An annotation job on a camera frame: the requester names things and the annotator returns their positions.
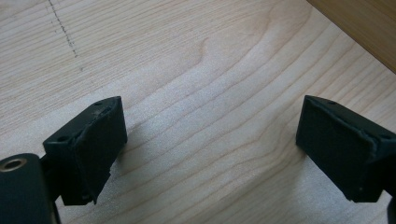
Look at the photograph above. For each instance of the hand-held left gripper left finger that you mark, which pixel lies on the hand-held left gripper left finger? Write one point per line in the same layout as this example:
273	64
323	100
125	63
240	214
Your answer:
85	152

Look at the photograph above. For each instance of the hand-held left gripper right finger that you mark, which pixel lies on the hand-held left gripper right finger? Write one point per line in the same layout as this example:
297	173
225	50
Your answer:
345	149

